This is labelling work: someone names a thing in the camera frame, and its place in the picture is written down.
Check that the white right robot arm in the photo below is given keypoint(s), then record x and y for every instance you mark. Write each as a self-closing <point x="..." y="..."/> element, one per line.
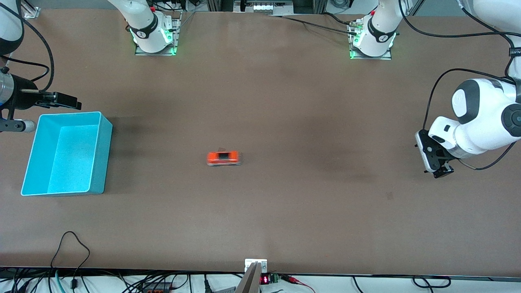
<point x="146" y="24"/>

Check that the red clip lead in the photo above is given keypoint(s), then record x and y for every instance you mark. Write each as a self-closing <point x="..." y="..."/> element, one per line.
<point x="294" y="280"/>

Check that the orange toy bus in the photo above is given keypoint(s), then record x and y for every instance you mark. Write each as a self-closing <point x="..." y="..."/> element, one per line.
<point x="223" y="158"/>

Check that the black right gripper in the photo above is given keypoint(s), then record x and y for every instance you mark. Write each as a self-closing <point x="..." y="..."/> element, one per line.
<point x="22" y="97"/>

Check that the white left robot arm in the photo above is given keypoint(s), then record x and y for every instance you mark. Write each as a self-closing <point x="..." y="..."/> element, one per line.
<point x="484" y="118"/>

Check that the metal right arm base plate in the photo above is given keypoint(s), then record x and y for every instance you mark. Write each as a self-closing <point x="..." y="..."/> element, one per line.
<point x="176" y="28"/>

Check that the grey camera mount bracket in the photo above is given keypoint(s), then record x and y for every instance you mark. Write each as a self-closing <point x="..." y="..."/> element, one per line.
<point x="251" y="280"/>

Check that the red digit display board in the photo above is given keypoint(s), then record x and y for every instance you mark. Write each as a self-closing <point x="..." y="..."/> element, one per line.
<point x="265" y="280"/>

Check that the metal device with white lights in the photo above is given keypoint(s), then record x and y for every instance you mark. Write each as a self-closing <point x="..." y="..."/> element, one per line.
<point x="264" y="7"/>

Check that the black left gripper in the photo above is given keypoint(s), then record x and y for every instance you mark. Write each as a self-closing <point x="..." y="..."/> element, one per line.
<point x="441" y="157"/>

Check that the blue plastic box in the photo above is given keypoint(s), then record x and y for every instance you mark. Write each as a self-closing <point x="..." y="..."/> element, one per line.
<point x="75" y="158"/>

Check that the grey orange power hub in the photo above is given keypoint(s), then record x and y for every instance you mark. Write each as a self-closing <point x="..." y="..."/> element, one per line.
<point x="156" y="289"/>

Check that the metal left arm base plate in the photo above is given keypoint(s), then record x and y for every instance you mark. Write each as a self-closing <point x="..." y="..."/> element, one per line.
<point x="368" y="57"/>

